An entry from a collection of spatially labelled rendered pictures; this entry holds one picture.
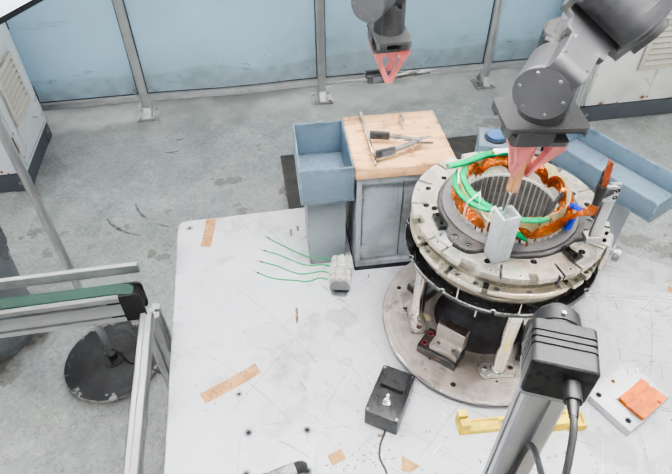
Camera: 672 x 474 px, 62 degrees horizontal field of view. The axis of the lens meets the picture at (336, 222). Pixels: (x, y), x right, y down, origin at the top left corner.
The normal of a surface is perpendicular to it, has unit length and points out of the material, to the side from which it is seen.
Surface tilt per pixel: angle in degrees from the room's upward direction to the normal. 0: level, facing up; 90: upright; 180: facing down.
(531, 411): 90
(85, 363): 0
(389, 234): 90
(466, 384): 0
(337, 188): 90
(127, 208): 0
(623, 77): 90
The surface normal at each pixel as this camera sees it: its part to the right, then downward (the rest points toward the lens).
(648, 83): 0.17, 0.67
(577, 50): 0.42, -0.37
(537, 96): -0.48, 0.62
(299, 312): 0.00, -0.73
